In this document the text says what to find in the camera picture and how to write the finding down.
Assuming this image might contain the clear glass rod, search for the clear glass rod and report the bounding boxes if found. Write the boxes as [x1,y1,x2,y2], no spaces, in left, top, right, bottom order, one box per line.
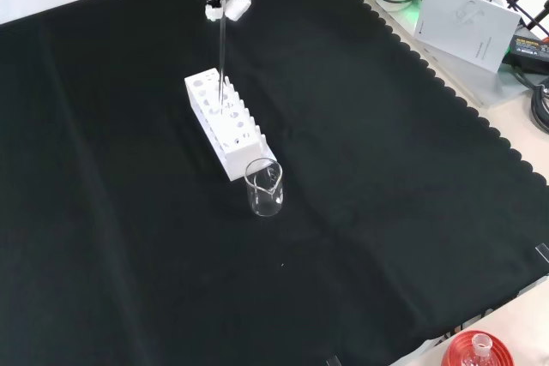
[217,9,228,115]

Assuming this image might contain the white test tube rack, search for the white test tube rack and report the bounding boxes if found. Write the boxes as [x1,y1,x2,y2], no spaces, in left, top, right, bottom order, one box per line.
[184,67,278,182]

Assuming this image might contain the clear glass beaker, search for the clear glass beaker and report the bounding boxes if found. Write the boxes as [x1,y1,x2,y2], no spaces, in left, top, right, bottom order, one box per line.
[244,158,287,218]

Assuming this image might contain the black cloth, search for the black cloth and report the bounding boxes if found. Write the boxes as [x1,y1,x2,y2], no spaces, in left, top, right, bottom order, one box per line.
[0,0,549,366]

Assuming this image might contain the white paper booklet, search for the white paper booklet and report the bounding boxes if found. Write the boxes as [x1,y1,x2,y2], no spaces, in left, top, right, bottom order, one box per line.
[413,0,522,74]

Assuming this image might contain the black power adapter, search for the black power adapter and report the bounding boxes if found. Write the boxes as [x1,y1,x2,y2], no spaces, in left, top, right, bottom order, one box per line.
[501,33,549,71]

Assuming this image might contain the clear round-bottom flask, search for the clear round-bottom flask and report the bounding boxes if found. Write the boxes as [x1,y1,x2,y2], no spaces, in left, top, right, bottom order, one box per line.
[465,333,494,366]

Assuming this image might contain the grey base plate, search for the grey base plate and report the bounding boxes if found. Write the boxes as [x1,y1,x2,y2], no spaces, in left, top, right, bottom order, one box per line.
[363,0,533,109]

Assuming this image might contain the black cable bundle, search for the black cable bundle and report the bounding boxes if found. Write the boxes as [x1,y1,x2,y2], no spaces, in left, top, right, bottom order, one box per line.
[530,78,549,131]

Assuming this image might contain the red ring stand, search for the red ring stand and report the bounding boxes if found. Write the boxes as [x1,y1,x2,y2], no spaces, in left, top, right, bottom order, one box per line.
[441,330,514,366]

